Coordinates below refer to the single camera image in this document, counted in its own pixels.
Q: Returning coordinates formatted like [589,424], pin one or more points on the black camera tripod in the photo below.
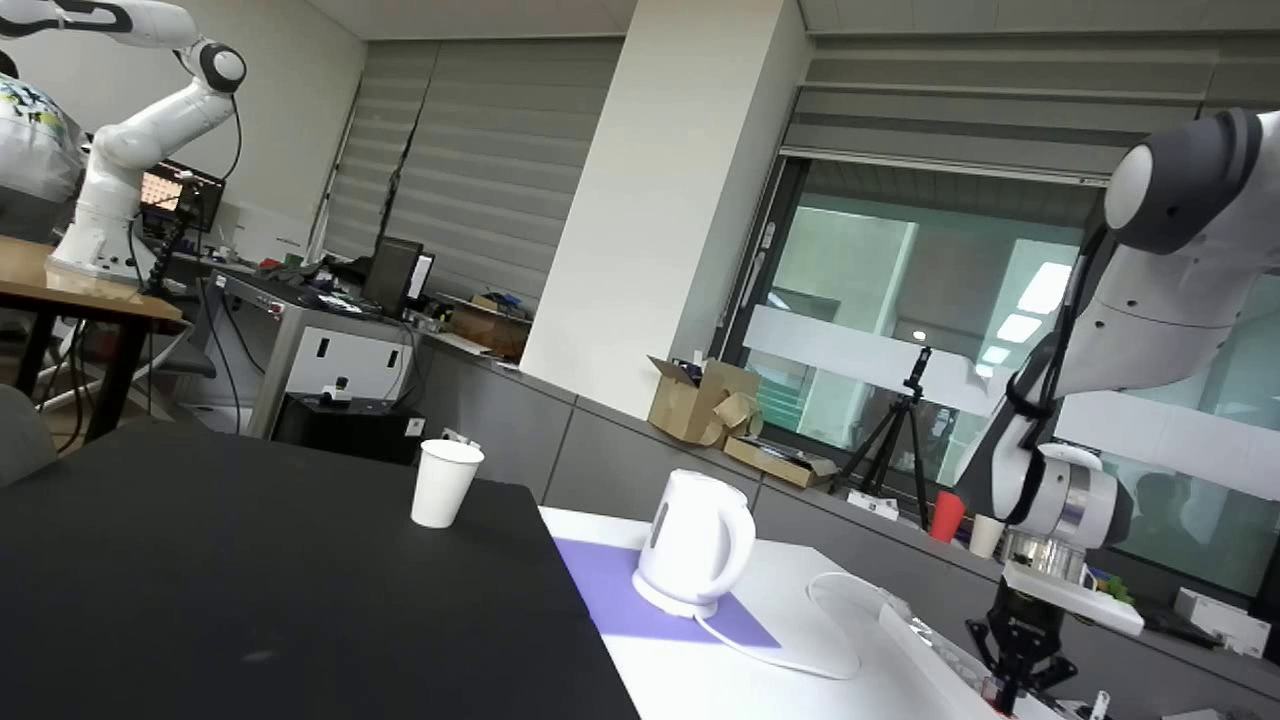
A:
[896,441]

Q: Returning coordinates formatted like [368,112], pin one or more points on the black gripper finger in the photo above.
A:
[992,651]
[1046,682]

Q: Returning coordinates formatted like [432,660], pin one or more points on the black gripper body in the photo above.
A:
[1028,629]

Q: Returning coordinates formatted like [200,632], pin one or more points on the red cup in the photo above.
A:
[944,519]

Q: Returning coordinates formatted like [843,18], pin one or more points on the wooden table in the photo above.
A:
[80,286]

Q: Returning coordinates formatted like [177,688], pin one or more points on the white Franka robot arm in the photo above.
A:
[1172,305]

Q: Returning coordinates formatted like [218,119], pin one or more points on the patterned grey bag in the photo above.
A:
[33,143]

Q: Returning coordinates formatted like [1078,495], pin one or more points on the flat cardboard piece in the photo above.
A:
[770,460]

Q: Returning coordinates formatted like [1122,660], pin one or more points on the grey metal cabinet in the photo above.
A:
[334,354]

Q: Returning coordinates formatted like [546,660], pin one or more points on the black monitor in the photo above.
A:
[392,275]

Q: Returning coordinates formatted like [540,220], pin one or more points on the white power strip adapter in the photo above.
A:
[935,665]

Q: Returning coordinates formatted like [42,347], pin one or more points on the white electric kettle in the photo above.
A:
[698,540]

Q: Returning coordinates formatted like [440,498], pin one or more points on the grey partition wall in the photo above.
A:
[747,485]

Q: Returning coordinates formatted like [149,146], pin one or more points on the white paper cup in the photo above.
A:
[444,480]

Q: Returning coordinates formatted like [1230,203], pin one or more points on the white plastic cup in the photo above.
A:
[987,539]

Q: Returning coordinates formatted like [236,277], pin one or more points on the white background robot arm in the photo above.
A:
[133,132]

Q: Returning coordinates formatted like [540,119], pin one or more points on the open cardboard box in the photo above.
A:
[703,402]

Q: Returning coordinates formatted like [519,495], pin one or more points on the purple mat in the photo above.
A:
[604,594]

